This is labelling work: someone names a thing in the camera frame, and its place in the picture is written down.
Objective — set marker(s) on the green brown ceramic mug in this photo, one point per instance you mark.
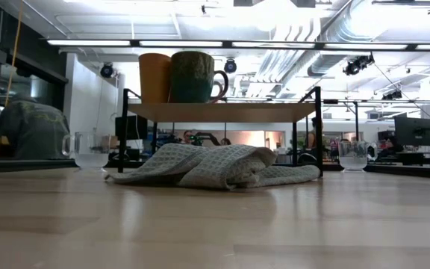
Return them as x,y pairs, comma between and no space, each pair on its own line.
192,78

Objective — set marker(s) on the yellow plastic cup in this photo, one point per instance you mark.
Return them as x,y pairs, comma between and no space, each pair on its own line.
154,78

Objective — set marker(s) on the clear glass mug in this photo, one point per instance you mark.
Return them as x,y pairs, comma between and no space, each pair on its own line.
353,157
88,153

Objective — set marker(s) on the background black robot arm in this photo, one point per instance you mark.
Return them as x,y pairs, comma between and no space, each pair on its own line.
205,139

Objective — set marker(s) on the person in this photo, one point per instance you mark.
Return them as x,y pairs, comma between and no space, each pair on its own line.
226,141
187,137
392,146
313,136
32,127

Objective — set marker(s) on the grey waffle cloth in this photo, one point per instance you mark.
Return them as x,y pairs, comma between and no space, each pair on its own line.
215,166

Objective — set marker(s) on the black computer monitor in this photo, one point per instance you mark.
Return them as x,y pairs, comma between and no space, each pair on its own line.
134,127
416,131

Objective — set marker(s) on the overhead LED light bar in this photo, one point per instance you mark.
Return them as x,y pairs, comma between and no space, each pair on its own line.
181,43

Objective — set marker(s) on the black track light cluster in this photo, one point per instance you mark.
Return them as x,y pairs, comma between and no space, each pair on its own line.
392,95
358,64

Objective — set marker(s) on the wooden shelf black frame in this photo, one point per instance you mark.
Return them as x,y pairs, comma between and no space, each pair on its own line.
222,113

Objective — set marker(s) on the black round ceiling camera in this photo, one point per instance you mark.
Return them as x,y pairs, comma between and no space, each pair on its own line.
230,66
107,70

